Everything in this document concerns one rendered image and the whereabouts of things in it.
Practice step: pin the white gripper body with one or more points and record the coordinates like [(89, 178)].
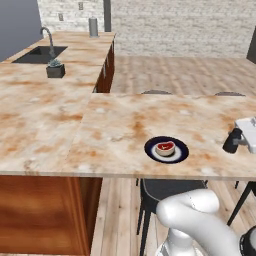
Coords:
[(248, 130)]

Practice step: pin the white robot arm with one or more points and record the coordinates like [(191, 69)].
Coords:
[(196, 220)]

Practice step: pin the red steak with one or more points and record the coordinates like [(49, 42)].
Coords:
[(165, 147)]

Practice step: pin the dark blue rimmed plate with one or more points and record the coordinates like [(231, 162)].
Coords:
[(150, 150)]

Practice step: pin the wooden island cabinet panel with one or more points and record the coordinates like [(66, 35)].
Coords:
[(43, 213)]

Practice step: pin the dark stool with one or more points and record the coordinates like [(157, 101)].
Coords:
[(240, 203), (156, 92), (230, 94), (166, 191)]

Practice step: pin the dark tall appliance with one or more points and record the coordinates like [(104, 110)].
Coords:
[(252, 46)]

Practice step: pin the wooden cupboard run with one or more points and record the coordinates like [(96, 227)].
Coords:
[(107, 71)]

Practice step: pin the dark grey pillar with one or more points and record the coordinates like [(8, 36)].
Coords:
[(107, 15)]

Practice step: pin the grey cylindrical canister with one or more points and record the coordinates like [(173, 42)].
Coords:
[(93, 27)]

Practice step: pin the succulent in dark pot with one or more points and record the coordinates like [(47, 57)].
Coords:
[(55, 69)]

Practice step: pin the grey curved tap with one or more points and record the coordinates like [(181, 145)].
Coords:
[(50, 41)]

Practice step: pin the dark sink basin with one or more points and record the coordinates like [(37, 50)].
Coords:
[(36, 55)]

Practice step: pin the grey wall socket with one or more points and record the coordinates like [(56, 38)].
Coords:
[(60, 17), (80, 5)]

